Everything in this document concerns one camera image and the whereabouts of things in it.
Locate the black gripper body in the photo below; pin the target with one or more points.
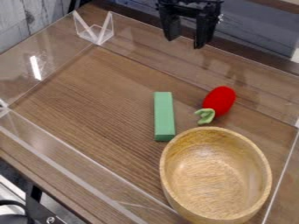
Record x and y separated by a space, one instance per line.
173 9

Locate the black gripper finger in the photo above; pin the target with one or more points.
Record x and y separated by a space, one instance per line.
171 24
206 26

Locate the red plush strawberry toy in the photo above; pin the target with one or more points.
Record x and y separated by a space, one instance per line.
217 104

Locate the green rectangular block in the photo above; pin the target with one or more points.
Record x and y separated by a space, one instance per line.
163 116

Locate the wooden oval bowl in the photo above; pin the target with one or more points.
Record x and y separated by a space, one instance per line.
215 175

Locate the clear acrylic corner bracket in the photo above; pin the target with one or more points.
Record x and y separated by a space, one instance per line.
95 34

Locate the clear acrylic tray wall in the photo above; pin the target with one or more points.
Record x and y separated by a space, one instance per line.
88 188

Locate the black metal frame base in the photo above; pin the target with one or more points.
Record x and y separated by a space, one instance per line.
35 212

